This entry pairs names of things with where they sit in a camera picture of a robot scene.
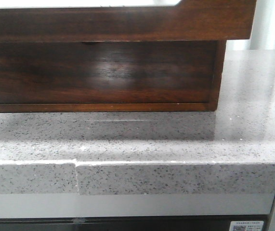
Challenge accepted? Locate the wooden drawer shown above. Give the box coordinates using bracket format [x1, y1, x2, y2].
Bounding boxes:
[0, 0, 256, 42]

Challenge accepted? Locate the white drawer handle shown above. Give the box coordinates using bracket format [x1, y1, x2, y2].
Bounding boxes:
[0, 0, 180, 9]

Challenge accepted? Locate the dark wooden drawer cabinet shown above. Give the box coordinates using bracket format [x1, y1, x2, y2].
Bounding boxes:
[0, 40, 226, 113]

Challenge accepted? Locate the black appliance under counter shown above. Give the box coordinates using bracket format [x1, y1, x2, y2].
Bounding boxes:
[0, 215, 269, 231]

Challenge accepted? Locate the white label sticker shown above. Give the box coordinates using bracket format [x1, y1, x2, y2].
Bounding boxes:
[229, 221, 264, 231]

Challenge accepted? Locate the white pleated curtain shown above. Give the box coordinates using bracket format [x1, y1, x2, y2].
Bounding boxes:
[226, 0, 275, 51]

